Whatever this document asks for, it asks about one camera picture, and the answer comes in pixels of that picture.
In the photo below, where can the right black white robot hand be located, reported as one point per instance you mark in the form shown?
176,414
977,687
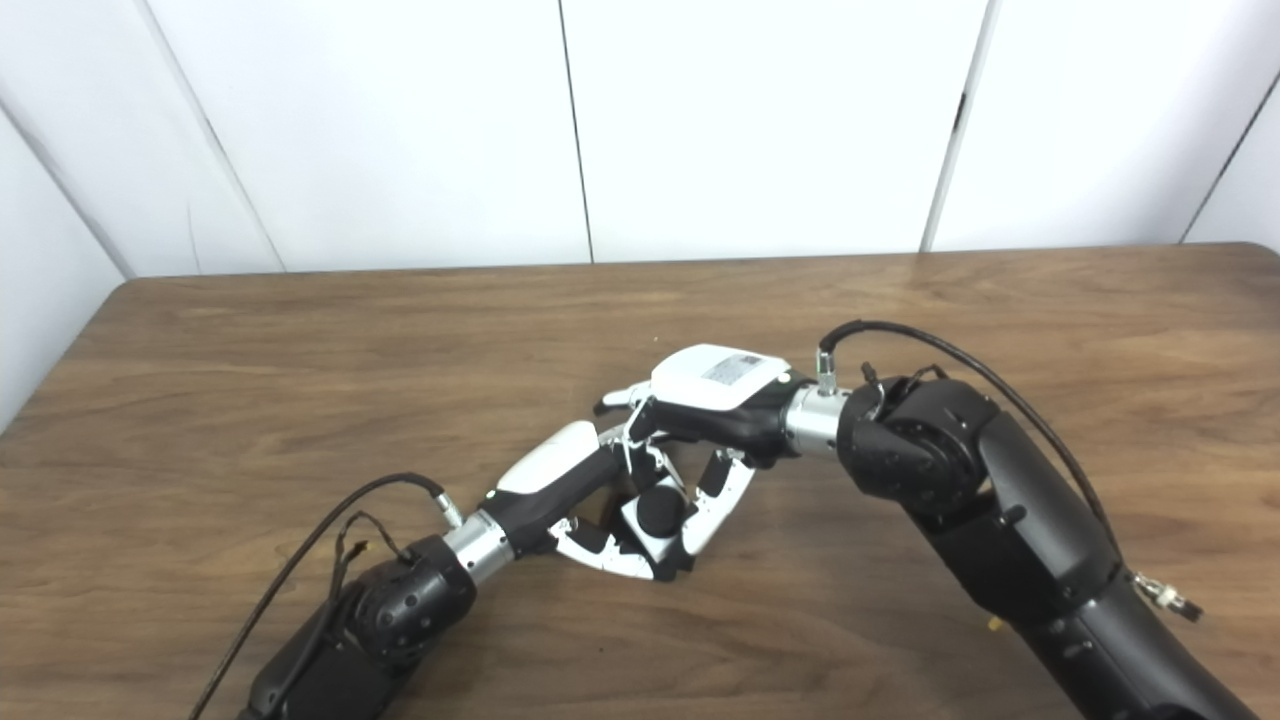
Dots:
715,375

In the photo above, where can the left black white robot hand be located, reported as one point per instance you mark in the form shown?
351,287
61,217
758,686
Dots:
550,465

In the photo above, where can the black peg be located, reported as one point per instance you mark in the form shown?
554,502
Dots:
662,510

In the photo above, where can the white square piece with hole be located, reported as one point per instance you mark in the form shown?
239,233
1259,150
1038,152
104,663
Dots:
660,545

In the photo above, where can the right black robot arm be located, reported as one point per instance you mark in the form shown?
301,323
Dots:
1000,500

